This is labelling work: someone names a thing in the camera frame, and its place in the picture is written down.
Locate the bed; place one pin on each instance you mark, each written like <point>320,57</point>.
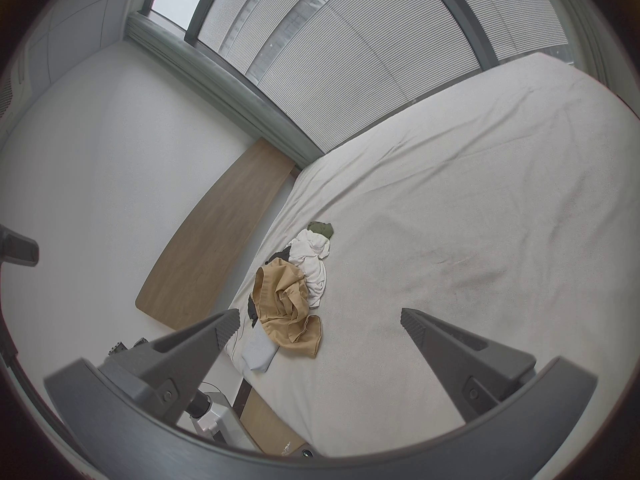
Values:
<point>450,193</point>

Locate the window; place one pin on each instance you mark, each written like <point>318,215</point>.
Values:
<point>375,43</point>

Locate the green garment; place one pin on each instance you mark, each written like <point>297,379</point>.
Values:
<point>321,229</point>

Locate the grey-green curtain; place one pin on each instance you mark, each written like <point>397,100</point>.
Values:
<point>225,90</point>
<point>575,18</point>

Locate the black garment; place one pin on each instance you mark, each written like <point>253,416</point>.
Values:
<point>252,310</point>

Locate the white garment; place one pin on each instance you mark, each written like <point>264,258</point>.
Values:
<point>312,263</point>

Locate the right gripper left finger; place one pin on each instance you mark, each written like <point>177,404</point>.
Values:
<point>165,368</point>

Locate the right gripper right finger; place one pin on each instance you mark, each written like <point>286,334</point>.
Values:
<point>470,368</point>

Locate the tan shorts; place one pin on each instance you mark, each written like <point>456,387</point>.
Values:
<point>280,288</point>

